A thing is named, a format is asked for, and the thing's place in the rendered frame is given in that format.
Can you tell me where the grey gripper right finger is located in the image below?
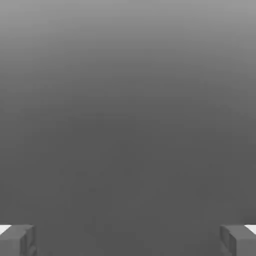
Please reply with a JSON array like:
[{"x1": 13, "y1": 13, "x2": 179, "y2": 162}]
[{"x1": 219, "y1": 224, "x2": 256, "y2": 256}]

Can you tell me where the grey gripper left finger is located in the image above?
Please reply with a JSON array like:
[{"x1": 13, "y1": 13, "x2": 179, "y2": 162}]
[{"x1": 0, "y1": 224, "x2": 38, "y2": 256}]

